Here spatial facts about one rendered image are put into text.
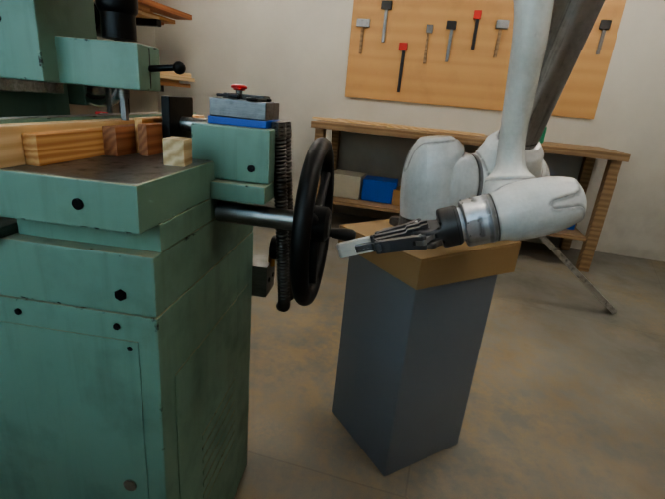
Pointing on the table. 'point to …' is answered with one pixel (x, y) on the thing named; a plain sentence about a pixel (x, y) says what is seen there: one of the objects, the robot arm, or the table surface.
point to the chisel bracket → (108, 64)
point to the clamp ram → (177, 116)
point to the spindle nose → (118, 19)
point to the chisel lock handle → (169, 68)
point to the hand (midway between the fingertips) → (355, 247)
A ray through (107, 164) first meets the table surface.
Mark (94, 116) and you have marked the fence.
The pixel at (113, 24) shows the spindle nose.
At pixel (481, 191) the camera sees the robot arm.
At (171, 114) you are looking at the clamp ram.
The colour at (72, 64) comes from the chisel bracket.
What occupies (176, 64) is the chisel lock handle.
